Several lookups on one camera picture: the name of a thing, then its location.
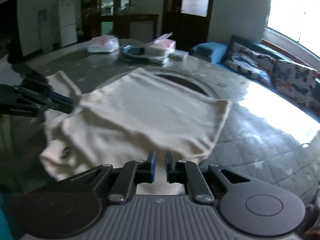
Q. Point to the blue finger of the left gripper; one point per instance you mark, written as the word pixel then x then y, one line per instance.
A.
pixel 60 103

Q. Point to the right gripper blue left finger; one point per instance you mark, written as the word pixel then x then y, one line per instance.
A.
pixel 132 173

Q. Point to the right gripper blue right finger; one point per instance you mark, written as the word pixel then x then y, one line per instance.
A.
pixel 189 175

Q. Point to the cream knit sweater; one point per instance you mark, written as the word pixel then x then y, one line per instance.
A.
pixel 127 119

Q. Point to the white refrigerator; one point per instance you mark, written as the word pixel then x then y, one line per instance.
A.
pixel 67 22

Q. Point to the white plastic bag with pink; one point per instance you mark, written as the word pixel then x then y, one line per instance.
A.
pixel 103 44

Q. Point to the water dispenser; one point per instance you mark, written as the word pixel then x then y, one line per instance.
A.
pixel 45 31

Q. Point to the teal handheld gripper device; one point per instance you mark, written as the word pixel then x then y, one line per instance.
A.
pixel 137 53

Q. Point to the black round induction cooktop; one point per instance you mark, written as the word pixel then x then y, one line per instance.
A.
pixel 183 82

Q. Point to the white flat box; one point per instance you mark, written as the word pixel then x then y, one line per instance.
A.
pixel 159 60

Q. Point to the dark wooden cabinet shelf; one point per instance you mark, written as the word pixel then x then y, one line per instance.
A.
pixel 91 13

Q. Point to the dark wooden side counter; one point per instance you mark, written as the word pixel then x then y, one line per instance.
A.
pixel 141 27

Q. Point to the green stacked small boxes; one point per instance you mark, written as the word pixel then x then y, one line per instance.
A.
pixel 179 55

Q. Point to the pink white tissue pack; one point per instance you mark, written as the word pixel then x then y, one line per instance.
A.
pixel 161 46

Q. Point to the left butterfly print pillow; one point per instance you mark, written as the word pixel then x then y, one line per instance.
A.
pixel 251 64

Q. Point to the butterfly print pillow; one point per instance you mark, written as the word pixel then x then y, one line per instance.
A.
pixel 251 64
pixel 296 81

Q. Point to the right butterfly print pillow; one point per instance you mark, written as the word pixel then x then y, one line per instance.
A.
pixel 296 81

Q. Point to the dark wooden door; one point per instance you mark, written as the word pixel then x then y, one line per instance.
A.
pixel 188 21

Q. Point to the window with green frame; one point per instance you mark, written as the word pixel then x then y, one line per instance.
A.
pixel 297 20

